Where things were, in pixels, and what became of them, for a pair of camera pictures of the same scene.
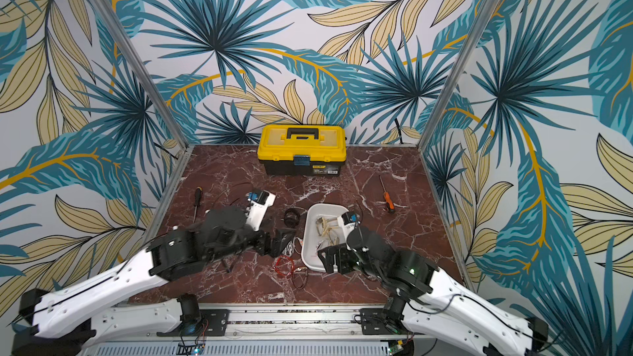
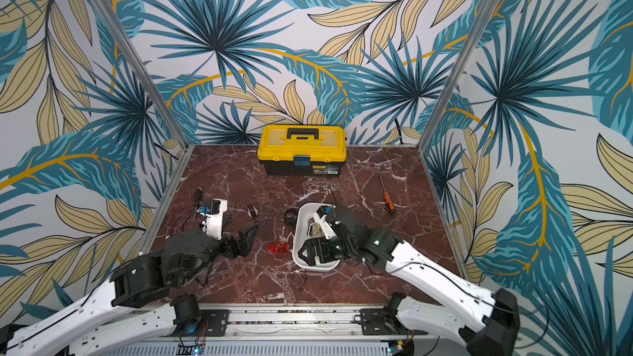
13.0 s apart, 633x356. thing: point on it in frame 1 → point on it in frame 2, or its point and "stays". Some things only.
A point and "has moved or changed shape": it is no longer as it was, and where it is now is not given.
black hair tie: (292, 217) stays
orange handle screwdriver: (390, 204) stays
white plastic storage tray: (321, 230) has moved or changed shape
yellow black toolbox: (302, 149) stays
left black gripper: (266, 248) → (246, 244)
